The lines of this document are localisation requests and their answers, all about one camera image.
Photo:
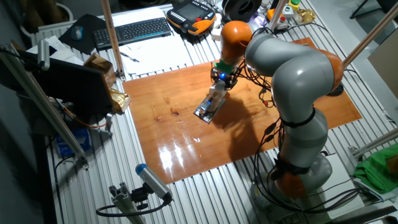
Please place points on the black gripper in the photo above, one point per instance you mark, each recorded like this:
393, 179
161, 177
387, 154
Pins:
224, 78

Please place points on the white toilet paper roll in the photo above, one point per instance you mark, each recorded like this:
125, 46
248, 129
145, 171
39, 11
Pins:
217, 95

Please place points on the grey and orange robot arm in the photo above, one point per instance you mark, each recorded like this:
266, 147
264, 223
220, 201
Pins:
295, 77

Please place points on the crumpled white paper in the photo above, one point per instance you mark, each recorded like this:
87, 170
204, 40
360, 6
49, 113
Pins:
68, 56

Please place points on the white cube block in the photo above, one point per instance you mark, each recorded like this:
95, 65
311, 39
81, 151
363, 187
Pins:
216, 35

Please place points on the brown wooden board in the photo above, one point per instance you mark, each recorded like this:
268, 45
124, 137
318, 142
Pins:
186, 140

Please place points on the small white figurine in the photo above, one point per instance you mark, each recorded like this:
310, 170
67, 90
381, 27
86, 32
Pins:
217, 20

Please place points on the white paper sheet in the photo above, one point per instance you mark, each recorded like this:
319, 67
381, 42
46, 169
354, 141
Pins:
155, 56

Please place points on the clear purple plastic bag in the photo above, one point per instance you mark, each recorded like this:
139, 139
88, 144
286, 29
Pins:
258, 21

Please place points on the black filament spool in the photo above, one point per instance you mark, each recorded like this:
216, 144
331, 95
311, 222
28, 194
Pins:
241, 9

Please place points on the black and orange teach pendant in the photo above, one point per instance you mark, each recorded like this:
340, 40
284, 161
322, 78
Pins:
189, 12

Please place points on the grey box red button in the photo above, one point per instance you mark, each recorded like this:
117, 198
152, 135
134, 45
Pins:
282, 23

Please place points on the small orange object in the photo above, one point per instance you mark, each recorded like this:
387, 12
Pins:
271, 14

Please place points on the dark pen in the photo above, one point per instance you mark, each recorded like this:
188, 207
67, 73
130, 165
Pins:
129, 57

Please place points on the white box green button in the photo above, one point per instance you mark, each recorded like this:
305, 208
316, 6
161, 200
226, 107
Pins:
287, 11

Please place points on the gold foil bag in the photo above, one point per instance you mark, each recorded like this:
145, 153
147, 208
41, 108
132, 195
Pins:
119, 101

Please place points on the black keyboard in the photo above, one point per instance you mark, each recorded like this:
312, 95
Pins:
133, 31

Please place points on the white paper stack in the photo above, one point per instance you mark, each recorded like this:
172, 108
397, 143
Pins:
140, 15

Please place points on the yellow button box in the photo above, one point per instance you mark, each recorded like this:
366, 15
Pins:
293, 4

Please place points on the crumpled gold foil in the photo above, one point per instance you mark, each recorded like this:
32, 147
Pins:
306, 15

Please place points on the brown cardboard box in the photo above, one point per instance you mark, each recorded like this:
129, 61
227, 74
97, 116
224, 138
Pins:
101, 67

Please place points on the black mouse pad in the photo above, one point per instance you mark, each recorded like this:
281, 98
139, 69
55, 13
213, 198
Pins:
84, 45

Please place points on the black flat monitor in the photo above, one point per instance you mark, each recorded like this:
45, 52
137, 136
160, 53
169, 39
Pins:
71, 87

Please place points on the short aluminium profile piece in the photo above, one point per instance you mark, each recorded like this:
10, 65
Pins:
124, 205

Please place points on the black chair base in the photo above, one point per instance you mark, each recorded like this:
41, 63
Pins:
360, 9

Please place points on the blue box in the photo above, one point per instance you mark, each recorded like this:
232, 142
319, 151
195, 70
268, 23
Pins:
73, 141

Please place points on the aluminium profile bar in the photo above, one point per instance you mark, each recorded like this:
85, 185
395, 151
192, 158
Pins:
373, 143

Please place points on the beige panel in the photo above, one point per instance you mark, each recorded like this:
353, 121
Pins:
385, 62

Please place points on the green cloth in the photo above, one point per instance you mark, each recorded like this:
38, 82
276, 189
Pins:
376, 171

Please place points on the grey metal bar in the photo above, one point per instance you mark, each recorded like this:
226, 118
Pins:
367, 216

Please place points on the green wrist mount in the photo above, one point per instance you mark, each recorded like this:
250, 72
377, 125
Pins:
224, 67

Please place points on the metal frame post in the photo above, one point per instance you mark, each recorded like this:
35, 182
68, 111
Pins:
373, 32
112, 34
276, 15

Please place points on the silver camera with blue cap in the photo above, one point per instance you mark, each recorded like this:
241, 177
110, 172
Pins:
152, 182

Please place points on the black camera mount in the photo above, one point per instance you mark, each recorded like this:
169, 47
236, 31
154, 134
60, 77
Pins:
140, 196

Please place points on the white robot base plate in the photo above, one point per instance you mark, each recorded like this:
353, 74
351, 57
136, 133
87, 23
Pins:
342, 174

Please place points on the white curved chair frame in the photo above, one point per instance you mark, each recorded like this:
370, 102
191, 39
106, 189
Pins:
66, 9

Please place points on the long aluminium frame rail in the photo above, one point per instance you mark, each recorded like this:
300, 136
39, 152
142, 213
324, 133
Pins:
46, 107

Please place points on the silver depth camera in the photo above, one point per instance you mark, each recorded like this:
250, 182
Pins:
43, 54

